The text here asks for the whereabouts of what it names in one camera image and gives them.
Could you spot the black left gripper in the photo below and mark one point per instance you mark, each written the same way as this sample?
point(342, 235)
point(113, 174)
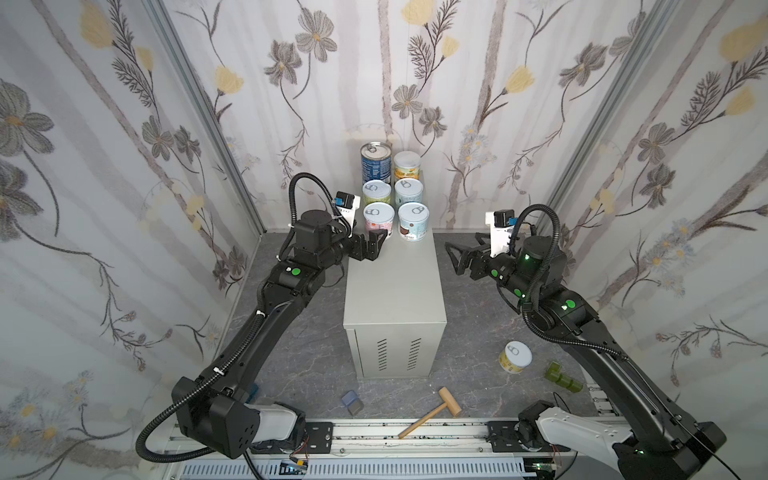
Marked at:
point(358, 246)

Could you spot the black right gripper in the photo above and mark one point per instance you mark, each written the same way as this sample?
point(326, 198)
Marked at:
point(477, 262)

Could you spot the pink labelled white can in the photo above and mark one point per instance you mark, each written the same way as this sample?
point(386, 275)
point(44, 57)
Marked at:
point(379, 216)

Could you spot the green labelled white can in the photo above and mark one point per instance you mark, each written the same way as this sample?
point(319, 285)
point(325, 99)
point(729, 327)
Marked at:
point(376, 191)

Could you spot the teal labelled white can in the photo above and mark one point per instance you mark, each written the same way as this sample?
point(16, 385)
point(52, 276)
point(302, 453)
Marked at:
point(408, 190)

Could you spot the orange can with plastic lid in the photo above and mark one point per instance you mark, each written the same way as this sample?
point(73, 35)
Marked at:
point(407, 165)

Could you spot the blue labelled tin can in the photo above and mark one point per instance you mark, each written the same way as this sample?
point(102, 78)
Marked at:
point(376, 161)

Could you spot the yellow labelled white can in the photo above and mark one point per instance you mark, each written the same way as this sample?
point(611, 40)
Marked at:
point(515, 357)

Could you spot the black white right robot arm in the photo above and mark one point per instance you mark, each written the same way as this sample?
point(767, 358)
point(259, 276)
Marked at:
point(522, 256)

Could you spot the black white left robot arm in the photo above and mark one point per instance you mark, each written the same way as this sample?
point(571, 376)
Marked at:
point(212, 408)

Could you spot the grey metal cabinet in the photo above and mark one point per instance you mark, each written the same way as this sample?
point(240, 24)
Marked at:
point(394, 313)

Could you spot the green toy block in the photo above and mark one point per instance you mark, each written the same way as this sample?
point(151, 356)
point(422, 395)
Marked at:
point(555, 375)

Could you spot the wooden mallet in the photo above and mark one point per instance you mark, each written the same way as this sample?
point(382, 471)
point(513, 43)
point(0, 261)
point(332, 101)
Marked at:
point(449, 403)

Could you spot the small grey blue block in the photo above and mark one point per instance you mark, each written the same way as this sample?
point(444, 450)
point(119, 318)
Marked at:
point(352, 402)

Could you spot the blue toy car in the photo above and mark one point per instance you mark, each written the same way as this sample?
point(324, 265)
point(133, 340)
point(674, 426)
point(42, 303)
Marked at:
point(253, 392)

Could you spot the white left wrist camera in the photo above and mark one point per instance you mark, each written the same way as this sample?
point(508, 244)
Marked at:
point(347, 207)

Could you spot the aluminium rail base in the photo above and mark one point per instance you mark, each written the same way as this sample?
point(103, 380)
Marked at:
point(445, 448)

